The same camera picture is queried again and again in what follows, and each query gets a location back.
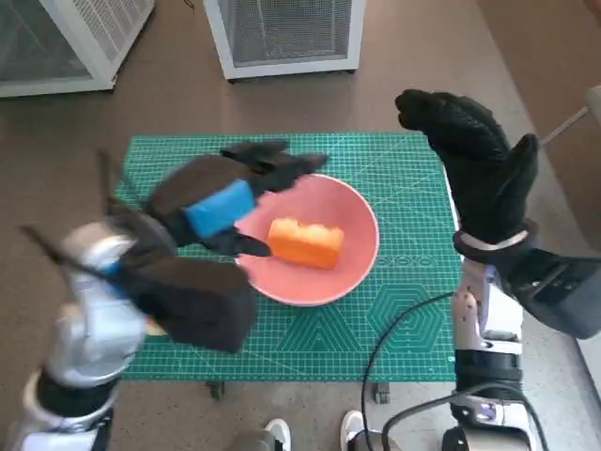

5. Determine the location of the grey office chair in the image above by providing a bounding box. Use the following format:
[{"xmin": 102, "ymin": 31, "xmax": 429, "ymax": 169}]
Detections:
[{"xmin": 539, "ymin": 84, "xmax": 601, "ymax": 148}]

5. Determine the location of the white mesh cabinet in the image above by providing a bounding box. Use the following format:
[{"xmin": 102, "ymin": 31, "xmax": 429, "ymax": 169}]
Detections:
[
  {"xmin": 0, "ymin": 0, "xmax": 156, "ymax": 99},
  {"xmin": 202, "ymin": 0, "xmax": 366, "ymax": 81}
]

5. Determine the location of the orange toy bread loaf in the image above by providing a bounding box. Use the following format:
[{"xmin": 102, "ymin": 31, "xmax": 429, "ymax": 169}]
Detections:
[{"xmin": 267, "ymin": 217, "xmax": 346, "ymax": 272}]

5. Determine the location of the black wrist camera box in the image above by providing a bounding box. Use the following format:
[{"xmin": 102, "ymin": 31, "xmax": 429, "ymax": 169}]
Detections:
[
  {"xmin": 504, "ymin": 246, "xmax": 601, "ymax": 340},
  {"xmin": 126, "ymin": 253, "xmax": 257, "ymax": 353}
]

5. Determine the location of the long black left arm cable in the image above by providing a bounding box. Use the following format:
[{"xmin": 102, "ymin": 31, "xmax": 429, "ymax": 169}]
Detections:
[{"xmin": 18, "ymin": 224, "xmax": 116, "ymax": 284}]

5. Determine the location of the green cutting mat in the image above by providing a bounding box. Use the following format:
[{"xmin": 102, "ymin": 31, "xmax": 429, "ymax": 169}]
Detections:
[{"xmin": 110, "ymin": 133, "xmax": 464, "ymax": 382}]

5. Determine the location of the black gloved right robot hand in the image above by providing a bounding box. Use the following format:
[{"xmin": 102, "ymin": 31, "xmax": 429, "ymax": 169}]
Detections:
[{"xmin": 394, "ymin": 88, "xmax": 540, "ymax": 245}]

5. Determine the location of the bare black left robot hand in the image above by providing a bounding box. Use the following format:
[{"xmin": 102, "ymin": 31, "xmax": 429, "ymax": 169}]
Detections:
[{"xmin": 145, "ymin": 140, "xmax": 330, "ymax": 257}]

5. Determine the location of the white shoe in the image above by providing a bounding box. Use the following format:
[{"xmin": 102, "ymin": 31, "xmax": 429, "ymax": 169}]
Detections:
[
  {"xmin": 340, "ymin": 411, "xmax": 372, "ymax": 451},
  {"xmin": 264, "ymin": 419, "xmax": 293, "ymax": 451}
]

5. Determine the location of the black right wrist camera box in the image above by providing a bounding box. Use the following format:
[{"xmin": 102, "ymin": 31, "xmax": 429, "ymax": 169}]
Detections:
[{"xmin": 504, "ymin": 246, "xmax": 601, "ymax": 340}]

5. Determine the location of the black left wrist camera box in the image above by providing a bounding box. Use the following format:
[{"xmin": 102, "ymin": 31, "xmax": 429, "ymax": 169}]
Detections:
[{"xmin": 126, "ymin": 253, "xmax": 257, "ymax": 353}]

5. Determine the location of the looped black left arm cable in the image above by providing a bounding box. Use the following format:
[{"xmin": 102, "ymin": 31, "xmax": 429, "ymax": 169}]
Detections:
[{"xmin": 95, "ymin": 148, "xmax": 124, "ymax": 213}]

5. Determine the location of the grey robot leg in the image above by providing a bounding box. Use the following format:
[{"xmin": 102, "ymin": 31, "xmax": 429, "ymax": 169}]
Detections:
[{"xmin": 349, "ymin": 431, "xmax": 391, "ymax": 451}]

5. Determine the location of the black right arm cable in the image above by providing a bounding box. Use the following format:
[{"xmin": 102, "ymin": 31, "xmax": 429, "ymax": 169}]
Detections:
[{"xmin": 380, "ymin": 382, "xmax": 550, "ymax": 451}]

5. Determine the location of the pink bowl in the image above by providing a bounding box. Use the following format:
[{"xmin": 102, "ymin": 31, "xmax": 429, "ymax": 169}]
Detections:
[{"xmin": 232, "ymin": 172, "xmax": 380, "ymax": 307}]

